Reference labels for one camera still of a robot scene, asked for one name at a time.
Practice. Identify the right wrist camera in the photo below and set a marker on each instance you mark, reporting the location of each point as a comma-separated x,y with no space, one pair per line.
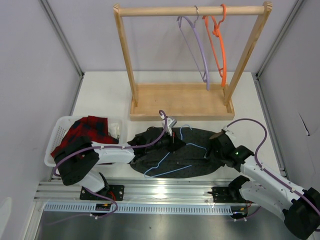
228,132

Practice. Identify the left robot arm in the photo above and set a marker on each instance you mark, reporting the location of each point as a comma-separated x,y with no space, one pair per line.
75,162

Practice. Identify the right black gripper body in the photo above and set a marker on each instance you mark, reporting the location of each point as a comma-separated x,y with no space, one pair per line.
217,155

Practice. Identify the dark grey dotted skirt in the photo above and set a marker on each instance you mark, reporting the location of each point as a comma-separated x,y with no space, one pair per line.
135,164

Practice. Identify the white slotted cable duct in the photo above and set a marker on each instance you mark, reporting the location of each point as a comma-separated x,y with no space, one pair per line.
127,208

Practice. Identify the red plaid garment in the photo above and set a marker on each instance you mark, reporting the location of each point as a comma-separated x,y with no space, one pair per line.
96,128

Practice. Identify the white plastic basket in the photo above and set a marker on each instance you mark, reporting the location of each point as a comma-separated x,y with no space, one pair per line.
63,125

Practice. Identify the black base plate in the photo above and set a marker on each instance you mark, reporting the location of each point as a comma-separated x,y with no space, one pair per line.
223,194
115,192

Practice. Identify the white cloth in basket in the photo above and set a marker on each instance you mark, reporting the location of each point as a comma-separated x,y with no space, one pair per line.
114,130

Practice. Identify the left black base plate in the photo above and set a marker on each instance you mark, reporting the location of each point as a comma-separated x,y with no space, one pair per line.
115,192

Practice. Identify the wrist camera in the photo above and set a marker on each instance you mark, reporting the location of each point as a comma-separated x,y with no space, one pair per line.
228,132
168,124

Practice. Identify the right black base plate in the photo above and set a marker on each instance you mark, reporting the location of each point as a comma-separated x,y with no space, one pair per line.
223,194

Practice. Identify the wooden clothes rack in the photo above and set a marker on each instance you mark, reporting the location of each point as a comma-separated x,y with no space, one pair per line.
187,100

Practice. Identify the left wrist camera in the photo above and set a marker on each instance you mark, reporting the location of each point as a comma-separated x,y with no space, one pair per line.
168,124

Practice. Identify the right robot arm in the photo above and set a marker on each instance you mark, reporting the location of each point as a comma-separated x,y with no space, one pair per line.
297,207

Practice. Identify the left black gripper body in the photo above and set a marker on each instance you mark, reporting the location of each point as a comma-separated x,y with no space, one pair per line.
163,143

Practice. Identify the aluminium mounting rail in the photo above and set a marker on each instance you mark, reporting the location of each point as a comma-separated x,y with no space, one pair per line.
138,191

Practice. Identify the light blue wire hanger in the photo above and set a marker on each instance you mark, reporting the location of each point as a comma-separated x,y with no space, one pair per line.
187,162

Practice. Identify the purple plastic hanger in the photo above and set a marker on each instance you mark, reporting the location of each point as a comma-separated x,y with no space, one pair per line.
205,73

